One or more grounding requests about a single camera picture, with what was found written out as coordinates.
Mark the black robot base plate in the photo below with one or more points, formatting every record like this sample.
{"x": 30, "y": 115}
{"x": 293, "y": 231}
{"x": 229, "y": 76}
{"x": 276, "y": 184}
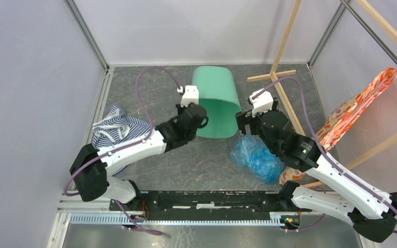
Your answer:
{"x": 210, "y": 205}

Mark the wooden drying rack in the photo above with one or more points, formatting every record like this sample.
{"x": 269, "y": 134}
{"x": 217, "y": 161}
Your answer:
{"x": 274, "y": 75}

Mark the orange floral patterned cloth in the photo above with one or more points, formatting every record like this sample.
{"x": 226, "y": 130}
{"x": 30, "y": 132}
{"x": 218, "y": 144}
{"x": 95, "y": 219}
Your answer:
{"x": 344, "y": 116}

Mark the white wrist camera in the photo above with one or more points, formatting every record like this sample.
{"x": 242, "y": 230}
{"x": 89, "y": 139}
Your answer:
{"x": 261, "y": 102}
{"x": 189, "y": 94}

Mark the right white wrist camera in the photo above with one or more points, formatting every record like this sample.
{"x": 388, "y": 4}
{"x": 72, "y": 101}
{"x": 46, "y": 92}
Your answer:
{"x": 261, "y": 102}

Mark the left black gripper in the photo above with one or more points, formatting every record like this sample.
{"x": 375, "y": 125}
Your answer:
{"x": 180, "y": 108}

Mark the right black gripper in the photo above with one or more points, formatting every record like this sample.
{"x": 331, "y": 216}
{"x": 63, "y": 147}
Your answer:
{"x": 245, "y": 118}

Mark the blue plastic trash bag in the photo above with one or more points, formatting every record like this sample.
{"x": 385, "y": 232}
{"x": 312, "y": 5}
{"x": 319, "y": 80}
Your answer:
{"x": 252, "y": 153}

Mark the metal slotted rail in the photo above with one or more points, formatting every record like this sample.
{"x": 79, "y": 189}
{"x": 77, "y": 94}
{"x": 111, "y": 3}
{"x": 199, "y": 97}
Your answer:
{"x": 121, "y": 219}

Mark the green plastic trash bin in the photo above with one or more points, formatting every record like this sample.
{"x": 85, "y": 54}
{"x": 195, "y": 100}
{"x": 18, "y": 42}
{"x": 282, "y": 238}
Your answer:
{"x": 219, "y": 97}

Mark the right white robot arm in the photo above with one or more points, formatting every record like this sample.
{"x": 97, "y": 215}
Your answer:
{"x": 371, "y": 212}

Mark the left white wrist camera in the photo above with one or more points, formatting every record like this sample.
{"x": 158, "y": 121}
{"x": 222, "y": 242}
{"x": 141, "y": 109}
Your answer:
{"x": 189, "y": 94}

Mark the blue white striped cloth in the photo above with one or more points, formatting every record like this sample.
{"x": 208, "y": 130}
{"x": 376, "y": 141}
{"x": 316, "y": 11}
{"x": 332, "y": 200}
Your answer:
{"x": 117, "y": 127}

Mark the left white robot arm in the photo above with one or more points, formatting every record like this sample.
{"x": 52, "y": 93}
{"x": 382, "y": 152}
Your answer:
{"x": 93, "y": 169}

